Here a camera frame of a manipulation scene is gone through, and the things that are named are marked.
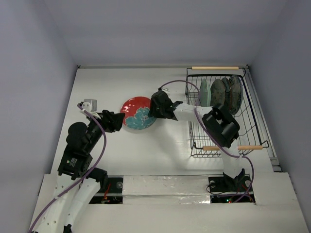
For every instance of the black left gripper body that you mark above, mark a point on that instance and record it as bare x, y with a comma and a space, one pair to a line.
106, 124

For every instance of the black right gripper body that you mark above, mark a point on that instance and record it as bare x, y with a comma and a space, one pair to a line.
157, 107

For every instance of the pale green plate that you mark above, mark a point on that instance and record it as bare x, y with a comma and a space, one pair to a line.
204, 94

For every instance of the dark reindeer snowflake plate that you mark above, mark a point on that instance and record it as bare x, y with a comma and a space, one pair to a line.
217, 92

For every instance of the dark blue constellation plate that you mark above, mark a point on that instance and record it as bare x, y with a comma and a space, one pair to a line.
227, 91

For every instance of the blue white floral plate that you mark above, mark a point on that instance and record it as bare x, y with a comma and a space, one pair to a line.
237, 93

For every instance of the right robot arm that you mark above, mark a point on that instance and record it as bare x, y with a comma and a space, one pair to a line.
217, 122

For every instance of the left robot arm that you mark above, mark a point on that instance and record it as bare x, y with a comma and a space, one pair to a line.
77, 180

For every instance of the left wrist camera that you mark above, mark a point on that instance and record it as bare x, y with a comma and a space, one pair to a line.
90, 105

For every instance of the black wire dish rack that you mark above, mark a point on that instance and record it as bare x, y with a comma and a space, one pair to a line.
249, 130

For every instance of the near wooden rack handle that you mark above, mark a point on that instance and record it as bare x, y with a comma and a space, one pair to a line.
248, 147

